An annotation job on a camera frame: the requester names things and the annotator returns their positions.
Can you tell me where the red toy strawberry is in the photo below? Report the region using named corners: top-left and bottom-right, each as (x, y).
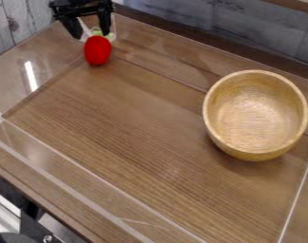
top-left (84, 32), bottom-right (113, 65)

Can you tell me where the wooden bowl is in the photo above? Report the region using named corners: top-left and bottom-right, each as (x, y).
top-left (202, 69), bottom-right (308, 161)

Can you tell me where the black table clamp bracket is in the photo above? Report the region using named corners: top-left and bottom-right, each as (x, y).
top-left (19, 212), bottom-right (65, 243)

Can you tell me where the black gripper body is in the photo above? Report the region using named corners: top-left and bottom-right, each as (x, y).
top-left (49, 0), bottom-right (114, 17)

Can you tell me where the clear acrylic tray wall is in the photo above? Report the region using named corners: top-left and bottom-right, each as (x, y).
top-left (0, 16), bottom-right (308, 243)

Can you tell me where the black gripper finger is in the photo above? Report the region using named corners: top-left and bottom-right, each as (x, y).
top-left (61, 16), bottom-right (84, 39)
top-left (98, 10), bottom-right (113, 36)

